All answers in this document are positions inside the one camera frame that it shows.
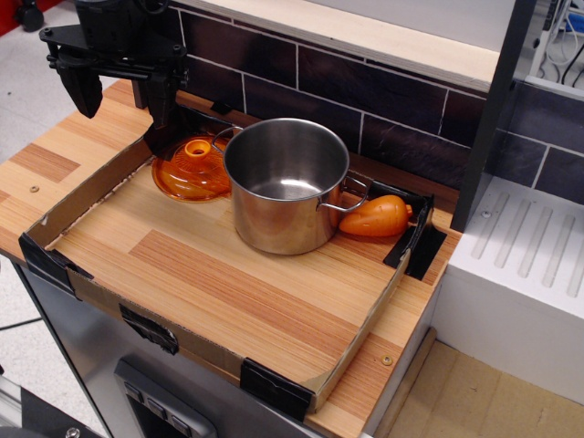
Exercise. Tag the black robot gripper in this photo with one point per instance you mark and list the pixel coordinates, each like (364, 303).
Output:
(117, 39)

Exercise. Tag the stainless steel pot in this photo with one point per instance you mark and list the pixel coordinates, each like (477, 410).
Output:
(287, 176)

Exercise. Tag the orange transparent pot lid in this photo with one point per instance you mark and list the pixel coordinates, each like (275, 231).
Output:
(192, 170)

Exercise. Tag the cardboard fence with black tape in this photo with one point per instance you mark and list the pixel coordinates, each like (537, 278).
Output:
(293, 329)

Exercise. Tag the orange plastic toy carrot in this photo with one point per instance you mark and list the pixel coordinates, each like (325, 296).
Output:
(387, 215)

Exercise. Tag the light wooden shelf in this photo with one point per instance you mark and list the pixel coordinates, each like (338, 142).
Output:
(400, 47)

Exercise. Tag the grey toy oven front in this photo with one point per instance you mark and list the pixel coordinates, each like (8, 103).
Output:
(157, 412)

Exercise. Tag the white toy sink drainboard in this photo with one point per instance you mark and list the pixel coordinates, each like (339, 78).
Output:
(512, 294)

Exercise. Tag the dark grey left post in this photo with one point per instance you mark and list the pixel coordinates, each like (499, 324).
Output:
(139, 94)

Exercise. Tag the dark grey vertical post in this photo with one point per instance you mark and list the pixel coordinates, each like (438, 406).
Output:
(514, 63)

